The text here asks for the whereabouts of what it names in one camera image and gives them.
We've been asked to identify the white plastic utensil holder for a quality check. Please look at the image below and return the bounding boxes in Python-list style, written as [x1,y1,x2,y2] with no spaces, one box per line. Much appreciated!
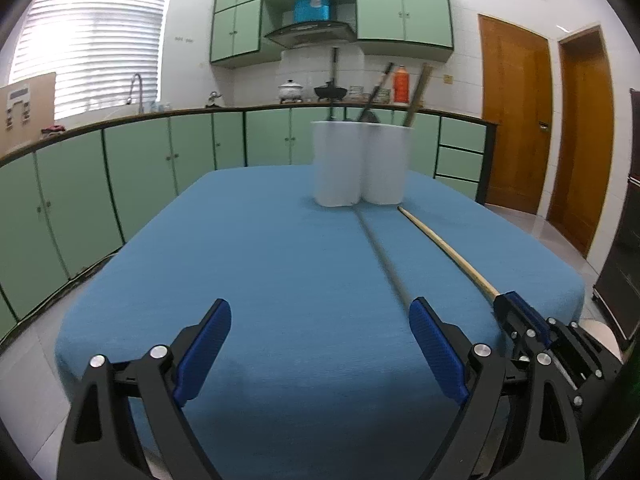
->
[311,120,415,208]

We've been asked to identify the black wok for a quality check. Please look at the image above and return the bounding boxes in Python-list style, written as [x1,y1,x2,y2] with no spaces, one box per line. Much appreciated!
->
[314,81,350,102]

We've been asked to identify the blue box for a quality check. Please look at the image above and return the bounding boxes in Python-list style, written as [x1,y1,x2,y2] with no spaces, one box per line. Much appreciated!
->
[293,0,334,24]

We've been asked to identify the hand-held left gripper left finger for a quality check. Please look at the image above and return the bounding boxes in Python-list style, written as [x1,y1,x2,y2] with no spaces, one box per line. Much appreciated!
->
[56,298,232,480]

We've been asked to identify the green upper cabinet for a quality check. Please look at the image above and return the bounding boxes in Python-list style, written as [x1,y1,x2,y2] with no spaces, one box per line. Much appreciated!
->
[354,0,455,64]
[210,0,264,68]

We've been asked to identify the cardboard box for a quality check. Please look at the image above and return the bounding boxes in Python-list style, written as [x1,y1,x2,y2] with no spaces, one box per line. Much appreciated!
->
[0,72,57,159]

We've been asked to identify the blue tablecloth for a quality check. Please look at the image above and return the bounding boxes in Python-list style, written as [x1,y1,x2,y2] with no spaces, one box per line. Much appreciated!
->
[54,164,587,480]

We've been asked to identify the red thermos flask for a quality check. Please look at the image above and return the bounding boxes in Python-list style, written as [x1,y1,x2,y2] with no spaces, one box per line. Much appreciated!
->
[393,65,411,106]

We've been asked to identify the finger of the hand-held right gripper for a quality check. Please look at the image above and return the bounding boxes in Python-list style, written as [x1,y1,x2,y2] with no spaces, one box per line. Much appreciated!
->
[494,296,539,359]
[505,291,552,349]

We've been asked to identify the green lower kitchen cabinets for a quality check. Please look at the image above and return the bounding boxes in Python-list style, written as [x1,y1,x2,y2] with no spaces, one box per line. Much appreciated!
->
[0,105,497,331]

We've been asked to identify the steel kitchen faucet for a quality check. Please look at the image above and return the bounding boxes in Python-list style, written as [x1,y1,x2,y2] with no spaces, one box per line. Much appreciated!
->
[129,73,145,114]

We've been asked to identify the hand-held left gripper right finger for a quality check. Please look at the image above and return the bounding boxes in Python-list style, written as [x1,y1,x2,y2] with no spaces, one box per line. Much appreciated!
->
[408,296,585,480]

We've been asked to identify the black furniture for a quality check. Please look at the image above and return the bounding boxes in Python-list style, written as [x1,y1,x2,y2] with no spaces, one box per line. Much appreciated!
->
[592,87,640,344]

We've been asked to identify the brown wooden door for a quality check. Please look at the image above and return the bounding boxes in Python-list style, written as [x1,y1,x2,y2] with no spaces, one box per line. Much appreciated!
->
[477,14,553,216]
[546,24,616,260]

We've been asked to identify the thin dark grey chopstick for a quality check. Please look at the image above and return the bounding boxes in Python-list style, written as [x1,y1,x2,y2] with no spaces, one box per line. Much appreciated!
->
[362,62,395,122]

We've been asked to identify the white cooking pot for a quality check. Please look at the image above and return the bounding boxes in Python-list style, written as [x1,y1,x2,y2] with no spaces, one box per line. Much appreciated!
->
[278,79,305,104]

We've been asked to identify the white window blinds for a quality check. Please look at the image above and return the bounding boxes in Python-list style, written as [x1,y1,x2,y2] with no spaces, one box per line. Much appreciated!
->
[10,0,174,121]

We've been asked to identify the range hood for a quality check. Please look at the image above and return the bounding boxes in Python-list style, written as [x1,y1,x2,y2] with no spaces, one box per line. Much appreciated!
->
[264,20,357,50]

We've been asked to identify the light bamboo chopstick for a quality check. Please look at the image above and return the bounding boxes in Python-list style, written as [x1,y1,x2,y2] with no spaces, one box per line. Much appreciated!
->
[398,204,501,302]
[402,63,433,128]

